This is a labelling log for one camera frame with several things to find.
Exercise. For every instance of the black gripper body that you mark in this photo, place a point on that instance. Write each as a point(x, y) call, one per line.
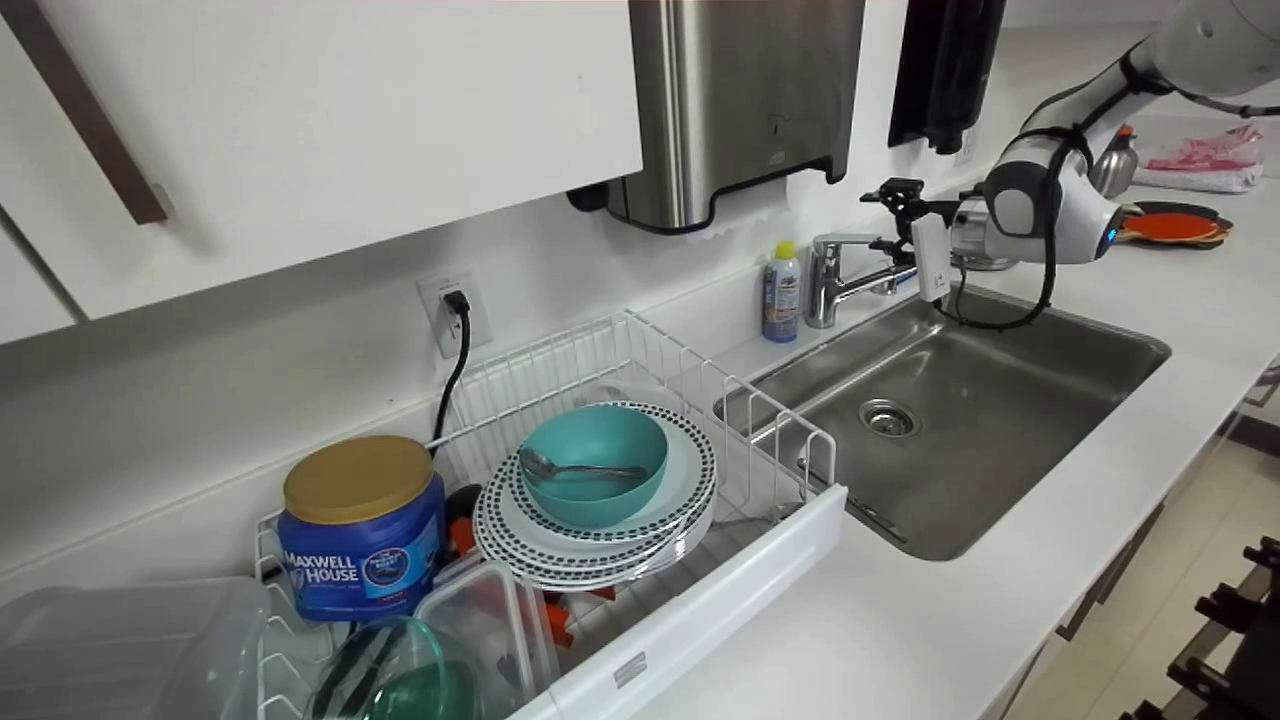
point(937, 204)

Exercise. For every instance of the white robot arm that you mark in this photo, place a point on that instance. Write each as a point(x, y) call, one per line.
point(1202, 42)

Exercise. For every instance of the blue dish soap bottle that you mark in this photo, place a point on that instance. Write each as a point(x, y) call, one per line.
point(782, 303)

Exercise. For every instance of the black hanging cloth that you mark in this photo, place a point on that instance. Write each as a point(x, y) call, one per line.
point(947, 67)

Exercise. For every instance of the round metal sink drain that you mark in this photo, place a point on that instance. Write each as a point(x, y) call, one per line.
point(887, 418)

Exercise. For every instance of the stainless steel towel dispenser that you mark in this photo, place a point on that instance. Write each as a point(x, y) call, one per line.
point(734, 95)

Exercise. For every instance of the stainless steel sink basin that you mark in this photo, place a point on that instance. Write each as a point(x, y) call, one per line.
point(1012, 403)

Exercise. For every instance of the orange plate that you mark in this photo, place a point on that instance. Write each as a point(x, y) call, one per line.
point(1181, 230)

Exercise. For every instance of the plain white plate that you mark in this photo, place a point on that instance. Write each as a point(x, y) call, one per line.
point(682, 486)

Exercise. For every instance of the teal bowl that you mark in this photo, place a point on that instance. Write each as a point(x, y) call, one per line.
point(600, 435)

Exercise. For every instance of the white plastic rack tray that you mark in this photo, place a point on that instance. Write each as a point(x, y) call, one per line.
point(722, 600)

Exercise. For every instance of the metal spoon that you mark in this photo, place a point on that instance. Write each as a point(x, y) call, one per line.
point(537, 466)

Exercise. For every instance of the white plate with dotted rim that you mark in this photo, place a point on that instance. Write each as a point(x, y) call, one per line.
point(500, 524)

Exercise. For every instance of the small orange utensil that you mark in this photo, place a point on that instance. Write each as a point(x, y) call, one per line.
point(565, 623)

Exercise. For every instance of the large white cabinet door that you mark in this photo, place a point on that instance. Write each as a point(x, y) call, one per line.
point(332, 122)

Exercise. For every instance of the blue coffee can tan lid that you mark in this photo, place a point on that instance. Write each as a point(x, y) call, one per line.
point(363, 563)

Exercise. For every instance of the green glass bowl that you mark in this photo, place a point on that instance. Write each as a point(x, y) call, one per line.
point(427, 686)

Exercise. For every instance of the black kitchen utensil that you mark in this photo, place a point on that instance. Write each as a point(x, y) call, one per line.
point(350, 666)

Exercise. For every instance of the narrow white cabinet door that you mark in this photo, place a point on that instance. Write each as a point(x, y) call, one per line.
point(24, 293)

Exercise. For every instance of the clear plastic container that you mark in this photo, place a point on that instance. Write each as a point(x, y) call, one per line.
point(122, 655)

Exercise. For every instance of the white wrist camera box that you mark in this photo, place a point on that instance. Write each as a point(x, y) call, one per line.
point(931, 260)

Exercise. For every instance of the white wall outlet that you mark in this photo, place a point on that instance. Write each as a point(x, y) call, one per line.
point(476, 321)

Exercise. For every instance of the black wooden furniture frame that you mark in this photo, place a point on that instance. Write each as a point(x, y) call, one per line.
point(1247, 600)

